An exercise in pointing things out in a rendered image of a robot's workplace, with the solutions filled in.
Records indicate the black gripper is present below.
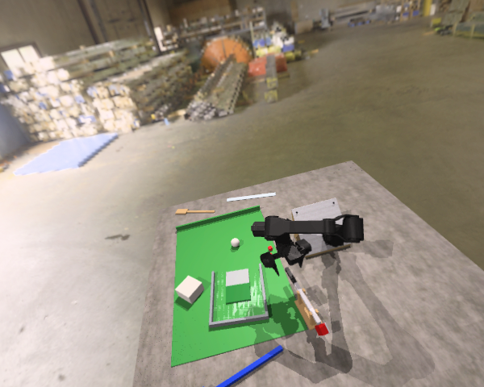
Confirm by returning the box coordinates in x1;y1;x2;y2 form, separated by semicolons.
260;237;312;276

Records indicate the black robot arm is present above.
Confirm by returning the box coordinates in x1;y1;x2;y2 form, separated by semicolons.
251;214;364;266

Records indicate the green flat mat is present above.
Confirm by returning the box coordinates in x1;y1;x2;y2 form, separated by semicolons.
171;210;307;367

